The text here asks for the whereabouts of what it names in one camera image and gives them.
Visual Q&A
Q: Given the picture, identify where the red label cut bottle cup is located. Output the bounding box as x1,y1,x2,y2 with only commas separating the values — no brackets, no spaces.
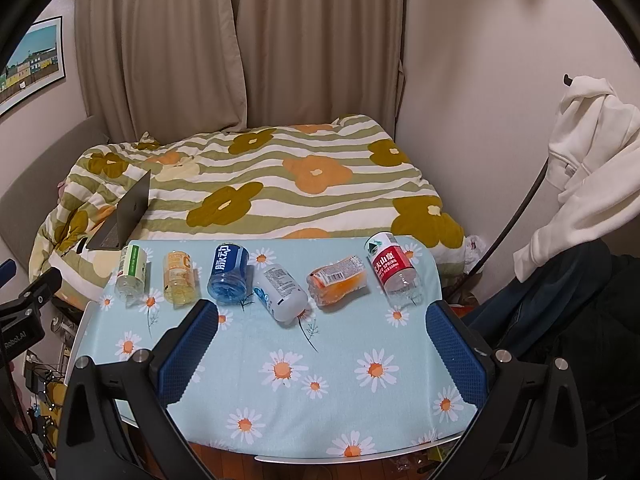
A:
364,232,423,309

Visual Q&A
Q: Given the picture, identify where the green label clear cup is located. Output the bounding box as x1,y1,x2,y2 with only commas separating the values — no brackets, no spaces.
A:
115,244,148,304

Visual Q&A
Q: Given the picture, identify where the yellow orange bottle cup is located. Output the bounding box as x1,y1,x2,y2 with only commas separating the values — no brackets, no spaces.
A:
163,252,195,308

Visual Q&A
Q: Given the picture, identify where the blue bottle cup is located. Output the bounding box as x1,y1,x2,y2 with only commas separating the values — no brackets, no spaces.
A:
207,243,248,304

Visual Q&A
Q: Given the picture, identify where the white blue label cup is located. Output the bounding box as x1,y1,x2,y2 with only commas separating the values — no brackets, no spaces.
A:
253,264,308,325

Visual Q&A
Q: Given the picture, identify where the orange crumpled bottle cup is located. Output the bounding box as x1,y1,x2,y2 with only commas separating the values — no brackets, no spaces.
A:
306,256,367,308

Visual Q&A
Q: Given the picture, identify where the dark clothes pile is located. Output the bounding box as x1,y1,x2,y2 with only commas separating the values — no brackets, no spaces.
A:
463,240,639,474

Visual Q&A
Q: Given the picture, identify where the black slanted rod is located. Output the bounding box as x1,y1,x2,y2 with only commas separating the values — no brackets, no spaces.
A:
444,159,549,301

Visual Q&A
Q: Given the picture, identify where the dark grey laptop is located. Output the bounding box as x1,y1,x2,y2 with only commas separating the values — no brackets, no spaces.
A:
87,171,151,250

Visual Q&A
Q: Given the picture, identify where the daisy print blue tablecloth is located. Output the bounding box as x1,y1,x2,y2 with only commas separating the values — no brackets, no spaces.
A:
77,236,476,460

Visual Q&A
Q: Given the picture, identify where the white hooded sweatshirt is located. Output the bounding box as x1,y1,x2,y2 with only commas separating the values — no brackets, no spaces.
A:
513,76,639,282

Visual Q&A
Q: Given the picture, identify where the floral striped bed quilt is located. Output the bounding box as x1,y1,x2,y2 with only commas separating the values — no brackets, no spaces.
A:
27,115,465,308

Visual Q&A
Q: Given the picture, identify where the beige curtain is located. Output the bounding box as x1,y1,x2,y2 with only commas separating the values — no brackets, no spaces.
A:
75,0,405,143

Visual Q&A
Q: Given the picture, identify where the framed wall picture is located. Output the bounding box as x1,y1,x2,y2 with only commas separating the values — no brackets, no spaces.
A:
0,16,66,116

